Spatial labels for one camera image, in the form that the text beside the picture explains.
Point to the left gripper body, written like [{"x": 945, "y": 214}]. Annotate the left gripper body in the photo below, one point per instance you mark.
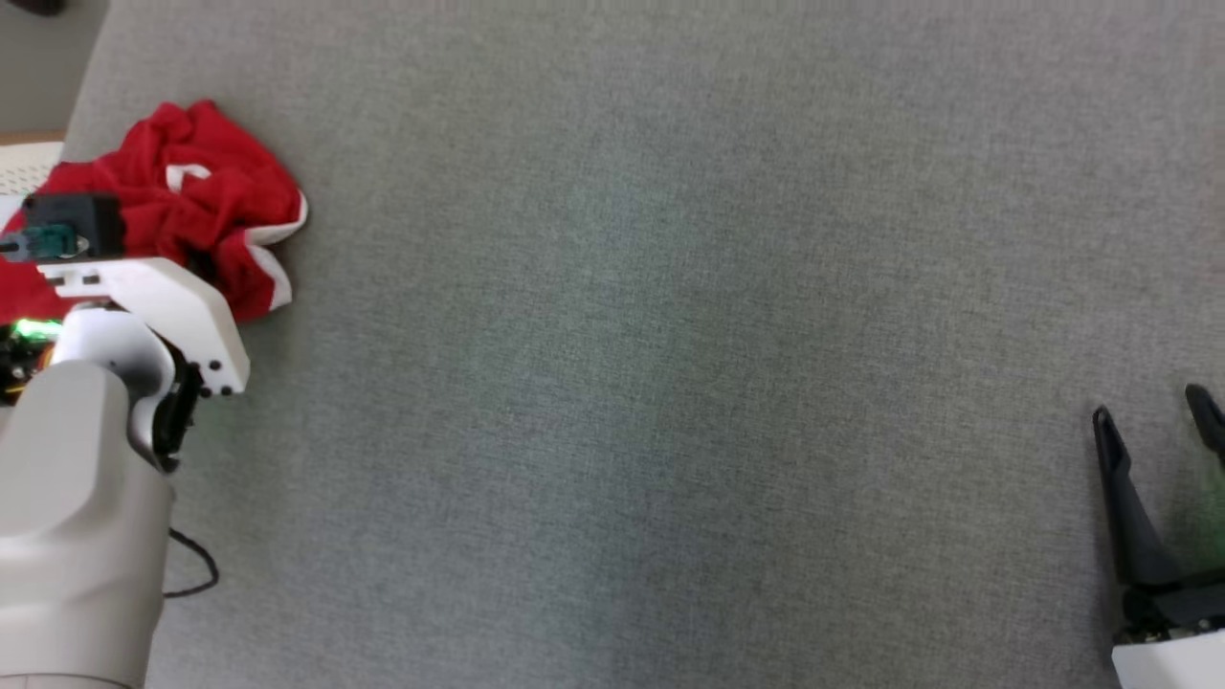
[{"x": 182, "y": 306}]

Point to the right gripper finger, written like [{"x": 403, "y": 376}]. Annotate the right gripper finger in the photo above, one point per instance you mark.
[
  {"x": 1211, "y": 416},
  {"x": 1129, "y": 517}
]

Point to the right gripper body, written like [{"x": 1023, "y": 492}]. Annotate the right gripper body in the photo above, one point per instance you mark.
[{"x": 1177, "y": 641}]

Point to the red shorts with white trim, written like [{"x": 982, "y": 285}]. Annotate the red shorts with white trim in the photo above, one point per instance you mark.
[{"x": 191, "y": 206}]

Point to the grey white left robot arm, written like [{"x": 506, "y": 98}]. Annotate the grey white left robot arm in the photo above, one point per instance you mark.
[{"x": 67, "y": 536}]

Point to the white perforated laundry basket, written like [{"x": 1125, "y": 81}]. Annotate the white perforated laundry basket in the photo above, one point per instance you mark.
[{"x": 24, "y": 170}]

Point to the grey fabric sofa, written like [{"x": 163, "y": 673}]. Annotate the grey fabric sofa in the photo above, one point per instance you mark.
[{"x": 670, "y": 364}]

